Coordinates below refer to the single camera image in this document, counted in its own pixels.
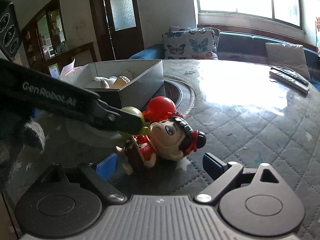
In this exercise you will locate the quilted glass-covered desktop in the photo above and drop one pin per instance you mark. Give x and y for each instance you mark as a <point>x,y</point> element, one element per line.
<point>250,130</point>

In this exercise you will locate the grey remote control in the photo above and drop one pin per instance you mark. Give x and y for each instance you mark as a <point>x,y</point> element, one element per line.
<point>287,81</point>

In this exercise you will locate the white toy figure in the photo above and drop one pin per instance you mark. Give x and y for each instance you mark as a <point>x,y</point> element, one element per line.
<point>103,82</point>

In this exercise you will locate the wooden display cabinet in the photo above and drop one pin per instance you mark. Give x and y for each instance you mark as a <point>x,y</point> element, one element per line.
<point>50,35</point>

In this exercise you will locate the dark wooden glass door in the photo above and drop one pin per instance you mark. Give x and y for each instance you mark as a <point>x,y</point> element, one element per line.
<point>122,17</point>

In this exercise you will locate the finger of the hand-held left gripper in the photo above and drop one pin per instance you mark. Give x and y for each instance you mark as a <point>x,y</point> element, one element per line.
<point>117,118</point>

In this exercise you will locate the white paper sheets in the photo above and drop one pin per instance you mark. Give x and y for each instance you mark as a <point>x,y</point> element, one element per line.
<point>68,70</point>

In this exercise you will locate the green round toy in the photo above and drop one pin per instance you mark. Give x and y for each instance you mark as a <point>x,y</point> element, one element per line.
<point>132,111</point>

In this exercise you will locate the red round toy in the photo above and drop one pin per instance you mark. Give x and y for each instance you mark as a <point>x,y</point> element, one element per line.
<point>160,106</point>

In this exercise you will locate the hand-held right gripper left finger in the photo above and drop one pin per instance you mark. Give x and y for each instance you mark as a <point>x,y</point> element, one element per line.
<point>108,166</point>

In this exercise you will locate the black remote control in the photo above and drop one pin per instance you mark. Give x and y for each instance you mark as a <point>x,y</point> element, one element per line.
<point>290,74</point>

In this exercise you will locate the beige toy figure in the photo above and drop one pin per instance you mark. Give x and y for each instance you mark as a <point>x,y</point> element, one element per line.
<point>121,81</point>

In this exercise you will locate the blue sofa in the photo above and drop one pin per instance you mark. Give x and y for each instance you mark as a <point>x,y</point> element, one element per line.
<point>240,45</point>

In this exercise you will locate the orange flower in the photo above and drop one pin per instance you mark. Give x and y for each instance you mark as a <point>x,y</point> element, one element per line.
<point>317,23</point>

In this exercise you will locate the black-haired doll figure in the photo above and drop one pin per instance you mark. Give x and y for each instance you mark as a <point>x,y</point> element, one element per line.
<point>170,140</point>

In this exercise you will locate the grey plain pillow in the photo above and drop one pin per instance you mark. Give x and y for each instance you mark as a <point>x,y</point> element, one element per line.
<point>287,57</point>

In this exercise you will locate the person's left hand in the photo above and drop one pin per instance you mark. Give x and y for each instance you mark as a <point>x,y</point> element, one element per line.
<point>22,142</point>

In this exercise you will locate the grey cardboard box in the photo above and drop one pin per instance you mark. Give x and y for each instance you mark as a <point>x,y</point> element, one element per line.
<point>140,90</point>

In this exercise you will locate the round built-in hob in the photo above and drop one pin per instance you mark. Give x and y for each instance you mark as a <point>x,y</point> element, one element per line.
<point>182,92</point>

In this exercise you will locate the butterfly print pillow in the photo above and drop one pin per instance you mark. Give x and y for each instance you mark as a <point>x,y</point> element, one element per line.
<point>180,29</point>
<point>190,46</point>

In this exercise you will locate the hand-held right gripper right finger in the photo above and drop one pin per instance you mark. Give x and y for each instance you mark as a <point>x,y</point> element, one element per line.
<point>212,166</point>

